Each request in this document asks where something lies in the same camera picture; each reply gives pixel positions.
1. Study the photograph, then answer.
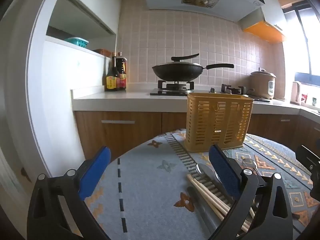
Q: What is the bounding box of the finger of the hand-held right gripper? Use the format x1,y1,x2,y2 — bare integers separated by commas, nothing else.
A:
295,144,320,175
309,180,320,206

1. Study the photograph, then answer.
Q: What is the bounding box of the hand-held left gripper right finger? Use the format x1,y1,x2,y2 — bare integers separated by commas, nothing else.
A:
209,144,293,240

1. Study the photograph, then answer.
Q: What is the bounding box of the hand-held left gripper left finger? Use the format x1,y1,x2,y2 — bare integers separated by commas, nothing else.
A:
27,145,112,240

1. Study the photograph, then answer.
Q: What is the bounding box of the wooden chopstick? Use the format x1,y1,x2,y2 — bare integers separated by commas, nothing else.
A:
190,176,255,220
187,174,250,232

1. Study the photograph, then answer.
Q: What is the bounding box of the dark grey handled utensil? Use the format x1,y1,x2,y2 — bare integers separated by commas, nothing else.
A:
188,187,220,232

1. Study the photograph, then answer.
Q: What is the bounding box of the yellow slotted plastic utensil basket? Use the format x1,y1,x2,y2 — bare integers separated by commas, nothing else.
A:
184,92,254,153

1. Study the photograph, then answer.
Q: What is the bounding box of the kitchen counter with wooden cabinets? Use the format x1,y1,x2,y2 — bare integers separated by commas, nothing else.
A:
71,85,320,161

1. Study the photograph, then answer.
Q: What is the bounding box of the blue patterned tablecloth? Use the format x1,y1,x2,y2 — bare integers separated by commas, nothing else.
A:
84,129,316,240

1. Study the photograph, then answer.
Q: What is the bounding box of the beige rice cooker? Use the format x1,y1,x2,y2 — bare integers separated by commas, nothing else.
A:
250,68,277,99

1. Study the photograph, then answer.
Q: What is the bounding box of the yellow label sauce bottle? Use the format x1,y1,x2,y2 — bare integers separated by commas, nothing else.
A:
105,52,121,92

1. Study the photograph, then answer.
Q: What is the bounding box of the black gas stove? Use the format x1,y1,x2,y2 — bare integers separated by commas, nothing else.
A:
150,80,253,97

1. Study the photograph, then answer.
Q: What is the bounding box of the red label sauce bottle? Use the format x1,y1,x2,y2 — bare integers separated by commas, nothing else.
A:
116,52,128,91

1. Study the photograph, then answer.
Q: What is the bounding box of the black wok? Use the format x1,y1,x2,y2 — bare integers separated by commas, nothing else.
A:
152,63,235,82

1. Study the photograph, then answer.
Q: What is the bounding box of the brown woven basket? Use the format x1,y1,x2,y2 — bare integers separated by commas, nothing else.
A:
93,49,112,58

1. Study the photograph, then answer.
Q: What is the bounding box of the kitchen window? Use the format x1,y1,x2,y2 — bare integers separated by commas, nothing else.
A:
282,0,320,87

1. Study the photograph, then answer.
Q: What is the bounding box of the teal plastic basket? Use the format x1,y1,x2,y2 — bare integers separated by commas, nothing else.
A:
65,37,89,49

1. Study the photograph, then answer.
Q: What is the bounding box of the long silver cabinet handle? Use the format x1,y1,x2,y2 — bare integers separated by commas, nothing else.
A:
101,120,136,125

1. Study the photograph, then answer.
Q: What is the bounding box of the orange wall cabinet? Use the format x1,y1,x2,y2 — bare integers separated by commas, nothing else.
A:
240,7,287,43

